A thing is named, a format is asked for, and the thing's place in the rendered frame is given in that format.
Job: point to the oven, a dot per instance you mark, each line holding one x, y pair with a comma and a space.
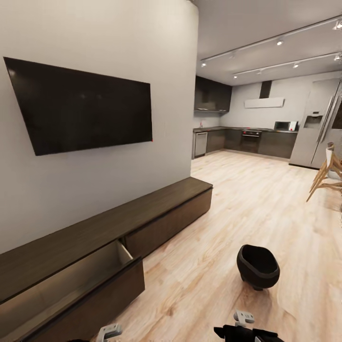
250, 139

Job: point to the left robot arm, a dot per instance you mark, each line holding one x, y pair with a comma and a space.
105, 333

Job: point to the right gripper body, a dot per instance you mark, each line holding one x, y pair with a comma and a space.
235, 333

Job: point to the dishwasher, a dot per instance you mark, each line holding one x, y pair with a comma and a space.
200, 143

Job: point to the microwave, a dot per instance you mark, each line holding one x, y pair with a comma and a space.
286, 125

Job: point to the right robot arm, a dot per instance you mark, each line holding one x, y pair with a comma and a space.
239, 332

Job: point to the cauldron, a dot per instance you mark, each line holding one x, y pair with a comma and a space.
258, 266

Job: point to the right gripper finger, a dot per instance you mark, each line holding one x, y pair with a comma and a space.
220, 331

